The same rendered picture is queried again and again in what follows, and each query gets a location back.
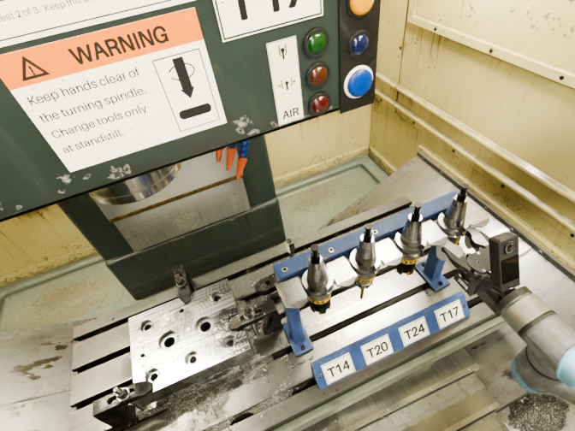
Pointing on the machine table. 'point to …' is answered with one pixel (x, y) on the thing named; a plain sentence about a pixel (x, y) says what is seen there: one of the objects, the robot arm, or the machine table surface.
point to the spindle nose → (136, 187)
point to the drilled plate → (209, 365)
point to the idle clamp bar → (268, 286)
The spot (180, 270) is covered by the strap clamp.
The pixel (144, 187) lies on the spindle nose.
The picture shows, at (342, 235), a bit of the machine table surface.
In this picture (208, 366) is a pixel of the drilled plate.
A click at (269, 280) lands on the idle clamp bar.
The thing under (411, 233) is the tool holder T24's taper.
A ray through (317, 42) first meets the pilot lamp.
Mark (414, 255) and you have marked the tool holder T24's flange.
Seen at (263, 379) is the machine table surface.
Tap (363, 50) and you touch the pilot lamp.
